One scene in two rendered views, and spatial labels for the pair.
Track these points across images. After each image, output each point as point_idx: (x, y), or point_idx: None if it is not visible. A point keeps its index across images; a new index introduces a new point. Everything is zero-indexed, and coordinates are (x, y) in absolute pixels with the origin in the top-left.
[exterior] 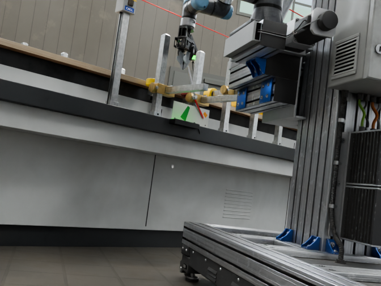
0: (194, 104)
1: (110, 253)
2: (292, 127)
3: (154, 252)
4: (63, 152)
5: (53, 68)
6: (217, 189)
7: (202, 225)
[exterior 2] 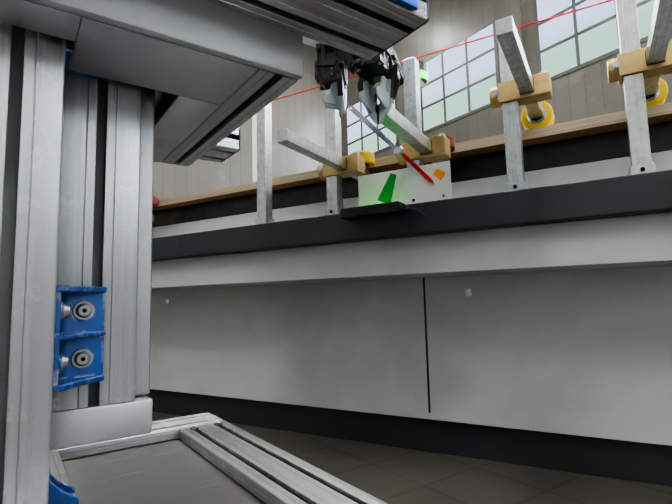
0: (409, 164)
1: (314, 456)
2: (207, 140)
3: (415, 467)
4: (277, 302)
5: (251, 201)
6: (634, 329)
7: (163, 425)
